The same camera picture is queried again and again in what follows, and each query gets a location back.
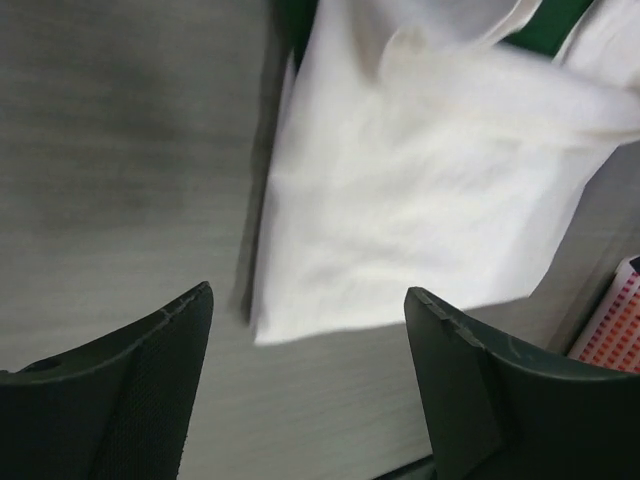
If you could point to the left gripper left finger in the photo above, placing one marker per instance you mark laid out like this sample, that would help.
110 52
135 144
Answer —
117 407

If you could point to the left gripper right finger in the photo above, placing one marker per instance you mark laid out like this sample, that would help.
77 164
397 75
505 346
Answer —
497 407

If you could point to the white green printed t-shirt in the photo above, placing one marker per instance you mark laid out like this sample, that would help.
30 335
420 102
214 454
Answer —
442 144

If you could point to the white plastic laundry basket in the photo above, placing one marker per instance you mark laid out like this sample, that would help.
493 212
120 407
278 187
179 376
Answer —
610 338

